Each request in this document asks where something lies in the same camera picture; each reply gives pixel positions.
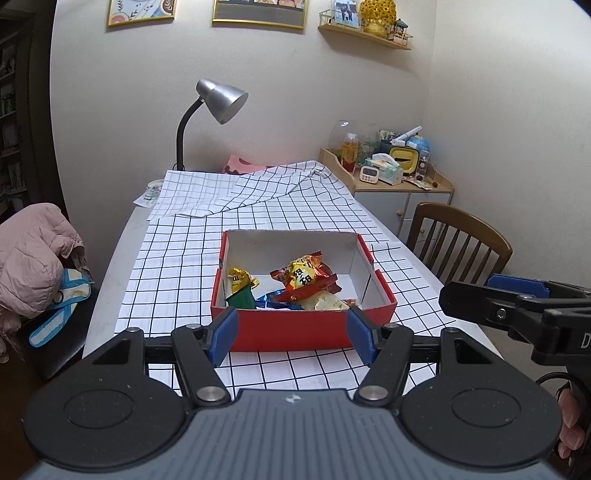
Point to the small photo frame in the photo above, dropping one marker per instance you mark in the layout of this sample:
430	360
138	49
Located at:
345	14

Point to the white pink timer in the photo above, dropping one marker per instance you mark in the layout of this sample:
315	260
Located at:
369	174

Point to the blue white bag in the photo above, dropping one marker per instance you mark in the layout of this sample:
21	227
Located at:
69	286

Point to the cream snack packet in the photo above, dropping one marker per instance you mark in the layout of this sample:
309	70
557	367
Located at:
325	302

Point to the small yellow snack packet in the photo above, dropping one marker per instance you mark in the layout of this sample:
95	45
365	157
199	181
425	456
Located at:
240	279

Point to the silver desk lamp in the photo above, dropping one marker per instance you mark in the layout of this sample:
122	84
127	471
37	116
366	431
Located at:
221	99

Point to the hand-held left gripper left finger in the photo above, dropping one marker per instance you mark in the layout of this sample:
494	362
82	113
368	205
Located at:
224	334

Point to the grey cabinet with wooden top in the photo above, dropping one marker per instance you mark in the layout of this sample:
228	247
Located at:
383	207

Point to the wooden wall shelf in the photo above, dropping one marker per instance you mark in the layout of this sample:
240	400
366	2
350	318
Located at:
360	34

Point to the red cardboard box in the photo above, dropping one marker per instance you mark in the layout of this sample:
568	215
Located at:
286	330

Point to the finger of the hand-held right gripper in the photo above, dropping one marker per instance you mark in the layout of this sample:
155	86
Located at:
475	304
517	286

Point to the white tube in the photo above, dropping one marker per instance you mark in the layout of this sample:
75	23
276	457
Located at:
408	134

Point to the brown wooden chair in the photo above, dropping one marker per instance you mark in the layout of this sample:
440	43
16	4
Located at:
461	217

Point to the pink thing behind tablecloth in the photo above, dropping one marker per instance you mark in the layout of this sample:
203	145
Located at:
240	165

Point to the black chair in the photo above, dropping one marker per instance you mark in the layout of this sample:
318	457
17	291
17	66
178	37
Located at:
51	355

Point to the yellow black snack packet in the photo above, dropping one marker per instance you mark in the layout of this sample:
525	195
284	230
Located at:
302	276

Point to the bottle with orange liquid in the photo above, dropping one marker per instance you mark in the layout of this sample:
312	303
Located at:
350	152

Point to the yellow holder with slot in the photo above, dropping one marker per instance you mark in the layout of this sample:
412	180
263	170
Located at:
406	161

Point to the yellow flower vase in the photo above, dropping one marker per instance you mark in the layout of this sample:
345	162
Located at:
376	14

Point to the white checked tablecloth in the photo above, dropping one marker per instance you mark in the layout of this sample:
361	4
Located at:
184	249

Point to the gold framed dark picture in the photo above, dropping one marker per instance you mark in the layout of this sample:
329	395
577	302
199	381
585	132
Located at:
258	14

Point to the person's right hand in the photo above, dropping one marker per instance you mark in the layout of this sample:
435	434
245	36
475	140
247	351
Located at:
571	424

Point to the clear glass dome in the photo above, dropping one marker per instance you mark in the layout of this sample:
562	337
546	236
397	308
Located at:
337	129

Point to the gold framed floral picture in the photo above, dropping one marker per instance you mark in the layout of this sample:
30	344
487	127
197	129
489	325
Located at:
138	11

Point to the pink padded jacket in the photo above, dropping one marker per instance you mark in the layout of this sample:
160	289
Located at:
32	258

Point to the clear plastic packet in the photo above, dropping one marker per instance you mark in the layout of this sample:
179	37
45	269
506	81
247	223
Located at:
150	194

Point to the green snack packet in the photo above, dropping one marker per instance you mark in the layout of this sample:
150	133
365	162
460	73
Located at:
242	299

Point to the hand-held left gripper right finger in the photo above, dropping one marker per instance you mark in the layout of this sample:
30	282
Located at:
362	334

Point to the pale green tissue box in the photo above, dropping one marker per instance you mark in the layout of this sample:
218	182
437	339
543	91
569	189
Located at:
385	173

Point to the dark bookcase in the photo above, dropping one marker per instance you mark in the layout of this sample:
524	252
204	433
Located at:
11	115

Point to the blue snack packet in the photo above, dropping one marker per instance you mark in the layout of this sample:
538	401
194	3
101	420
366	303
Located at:
272	297

